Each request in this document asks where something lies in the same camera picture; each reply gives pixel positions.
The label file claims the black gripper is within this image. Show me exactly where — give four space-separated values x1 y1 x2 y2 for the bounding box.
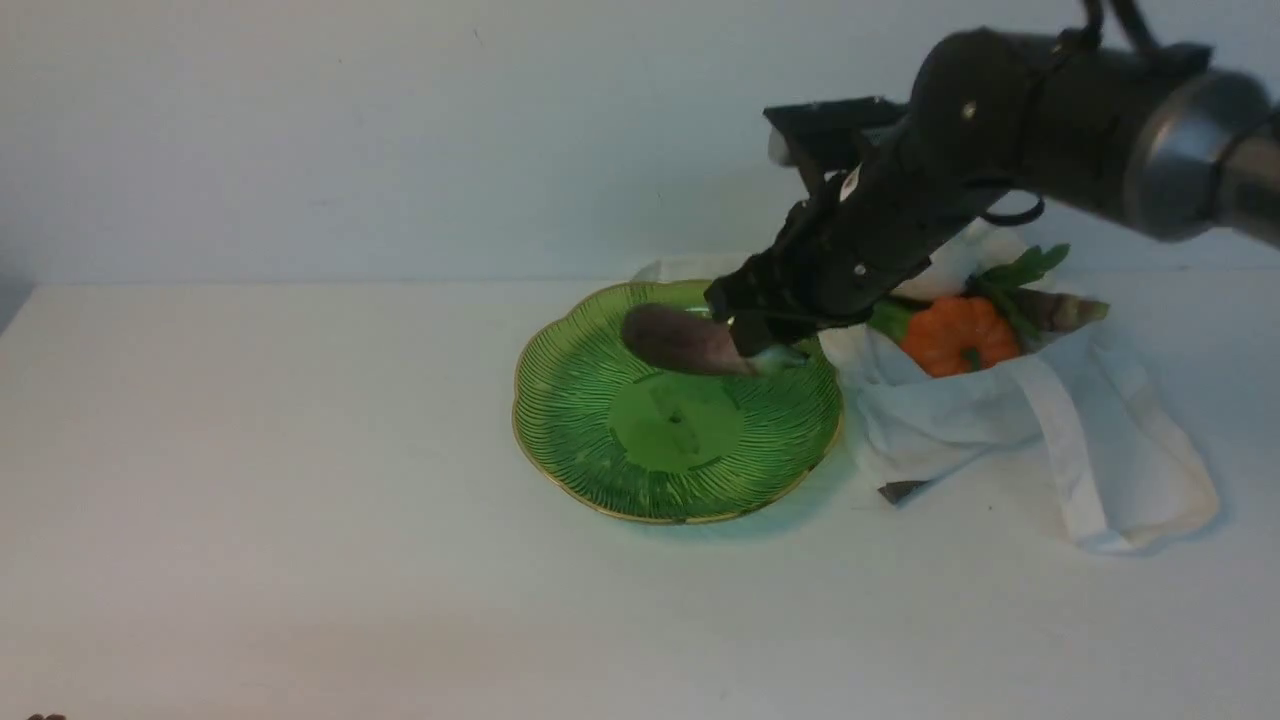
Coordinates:
705 122 991 357

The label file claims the large purple eggplant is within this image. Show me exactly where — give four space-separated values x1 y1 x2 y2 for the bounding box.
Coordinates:
620 304 810 377

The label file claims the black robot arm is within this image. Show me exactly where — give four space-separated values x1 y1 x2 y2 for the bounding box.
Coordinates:
705 1 1279 357

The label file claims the white cloth tote bag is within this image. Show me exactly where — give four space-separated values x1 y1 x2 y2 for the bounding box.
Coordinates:
632 218 1221 556

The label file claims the orange toy pumpkin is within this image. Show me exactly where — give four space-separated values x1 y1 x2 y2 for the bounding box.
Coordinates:
899 297 1021 378

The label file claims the green leafy vegetable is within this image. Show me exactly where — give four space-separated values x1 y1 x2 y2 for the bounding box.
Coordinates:
966 243 1071 345

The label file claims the green ribbed glass plate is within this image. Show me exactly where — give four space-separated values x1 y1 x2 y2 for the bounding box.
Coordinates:
512 281 845 525

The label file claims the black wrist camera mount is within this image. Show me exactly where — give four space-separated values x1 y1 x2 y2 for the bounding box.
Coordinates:
763 96 908 196

